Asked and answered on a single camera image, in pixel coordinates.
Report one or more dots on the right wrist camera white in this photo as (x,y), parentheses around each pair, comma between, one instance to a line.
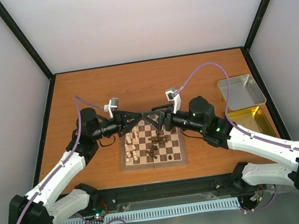
(173,96)

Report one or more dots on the row of white chess pieces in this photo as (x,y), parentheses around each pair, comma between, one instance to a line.
(131,146)

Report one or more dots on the light blue cable duct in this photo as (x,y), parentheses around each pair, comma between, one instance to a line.
(150,214)

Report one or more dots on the wooden folding chess board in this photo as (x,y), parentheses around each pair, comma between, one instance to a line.
(175,147)

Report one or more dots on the silver tin lid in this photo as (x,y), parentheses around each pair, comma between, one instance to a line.
(244,92)

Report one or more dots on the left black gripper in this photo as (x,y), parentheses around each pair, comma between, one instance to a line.
(121,120)

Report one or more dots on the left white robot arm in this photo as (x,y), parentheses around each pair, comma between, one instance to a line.
(54,174)

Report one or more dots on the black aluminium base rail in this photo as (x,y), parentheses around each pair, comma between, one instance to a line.
(220,185)

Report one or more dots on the gold tin box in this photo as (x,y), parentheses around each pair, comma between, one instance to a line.
(254,119)

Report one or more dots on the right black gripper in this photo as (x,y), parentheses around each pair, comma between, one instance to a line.
(166,115)

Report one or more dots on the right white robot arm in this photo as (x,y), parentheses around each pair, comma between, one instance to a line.
(219,132)

